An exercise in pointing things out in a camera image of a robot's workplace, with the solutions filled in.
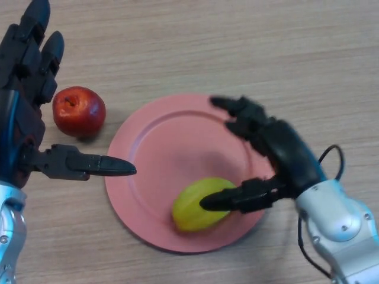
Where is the pink round plate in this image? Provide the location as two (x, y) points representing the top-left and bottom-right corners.
(105, 93), (275, 254)

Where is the yellow starfruit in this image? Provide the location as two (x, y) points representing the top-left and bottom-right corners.
(172, 176), (238, 233)

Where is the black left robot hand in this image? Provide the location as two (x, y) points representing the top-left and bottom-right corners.
(0, 0), (137, 189)

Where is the red apple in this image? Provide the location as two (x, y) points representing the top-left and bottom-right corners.
(52, 86), (107, 138)

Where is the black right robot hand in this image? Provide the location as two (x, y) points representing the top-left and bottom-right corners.
(200, 95), (328, 214)

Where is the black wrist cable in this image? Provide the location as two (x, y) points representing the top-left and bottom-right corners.
(297, 144), (346, 279)

